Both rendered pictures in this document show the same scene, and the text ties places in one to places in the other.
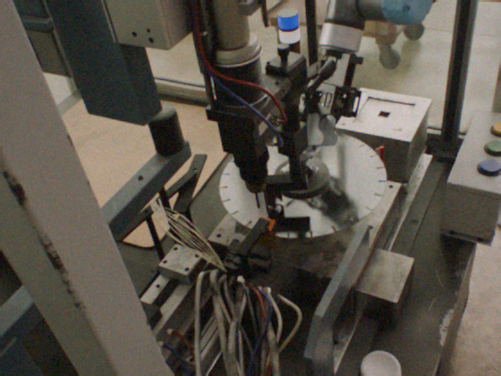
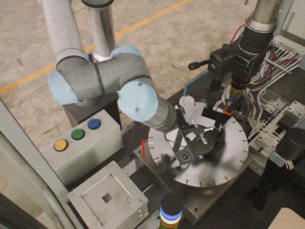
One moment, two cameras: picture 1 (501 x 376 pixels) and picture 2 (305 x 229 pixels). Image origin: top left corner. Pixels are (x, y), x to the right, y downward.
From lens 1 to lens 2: 1.32 m
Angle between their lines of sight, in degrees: 86
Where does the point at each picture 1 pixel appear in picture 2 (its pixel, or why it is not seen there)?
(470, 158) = (95, 134)
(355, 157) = (160, 141)
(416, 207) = (122, 164)
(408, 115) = (93, 187)
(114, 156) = not seen: outside the picture
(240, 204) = (237, 135)
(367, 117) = (120, 200)
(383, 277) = not seen: hidden behind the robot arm
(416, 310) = not seen: hidden behind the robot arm
